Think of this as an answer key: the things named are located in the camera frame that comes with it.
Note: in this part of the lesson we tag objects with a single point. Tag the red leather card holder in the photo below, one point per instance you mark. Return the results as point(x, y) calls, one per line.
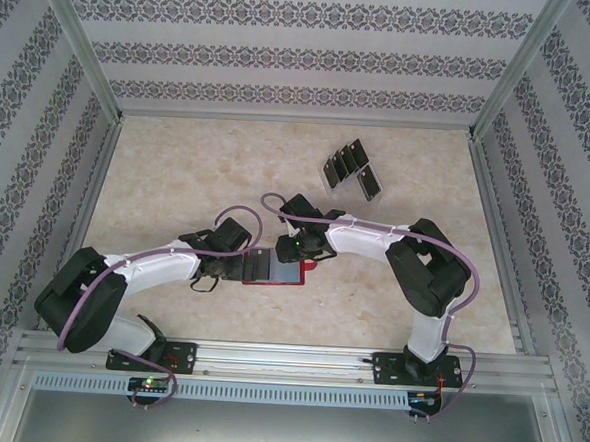
point(287, 273)

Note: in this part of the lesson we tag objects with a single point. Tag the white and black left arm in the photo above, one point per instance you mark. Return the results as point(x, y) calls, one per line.
point(162, 268)

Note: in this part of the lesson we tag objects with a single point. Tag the grey metal sheet panel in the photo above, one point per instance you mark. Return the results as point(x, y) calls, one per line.
point(282, 435)

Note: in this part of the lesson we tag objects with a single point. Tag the small circuit board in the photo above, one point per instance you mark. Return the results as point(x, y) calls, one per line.
point(422, 398)
point(150, 384)

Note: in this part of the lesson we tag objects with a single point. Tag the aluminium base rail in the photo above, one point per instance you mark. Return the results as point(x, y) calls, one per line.
point(286, 363)

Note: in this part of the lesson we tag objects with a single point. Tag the black credit card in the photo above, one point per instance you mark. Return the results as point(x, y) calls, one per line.
point(349, 159)
point(370, 184)
point(340, 166)
point(257, 266)
point(358, 152)
point(333, 174)

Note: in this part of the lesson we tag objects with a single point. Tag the clear acrylic card stand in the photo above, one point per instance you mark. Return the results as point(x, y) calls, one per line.
point(349, 186)

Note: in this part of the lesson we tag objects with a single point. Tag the aluminium frame post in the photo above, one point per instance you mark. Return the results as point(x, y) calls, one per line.
point(560, 427)
point(84, 48)
point(5, 408)
point(513, 74)

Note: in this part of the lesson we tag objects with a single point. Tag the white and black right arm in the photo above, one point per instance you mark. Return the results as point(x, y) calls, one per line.
point(364, 237)

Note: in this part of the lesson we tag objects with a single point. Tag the aluminium table edge rail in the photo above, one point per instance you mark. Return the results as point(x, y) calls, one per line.
point(500, 243)
point(86, 218)

